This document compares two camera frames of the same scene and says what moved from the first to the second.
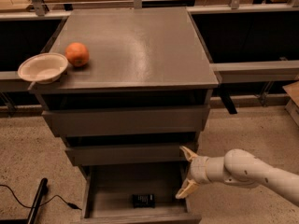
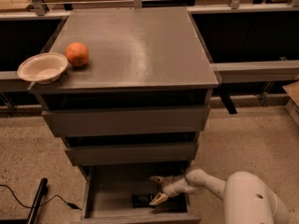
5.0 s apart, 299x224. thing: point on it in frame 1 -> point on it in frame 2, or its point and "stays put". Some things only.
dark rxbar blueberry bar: (144, 201) stays put
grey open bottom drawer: (109, 190) stays put
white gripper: (197, 170) -> (173, 186)
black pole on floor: (37, 201) stays put
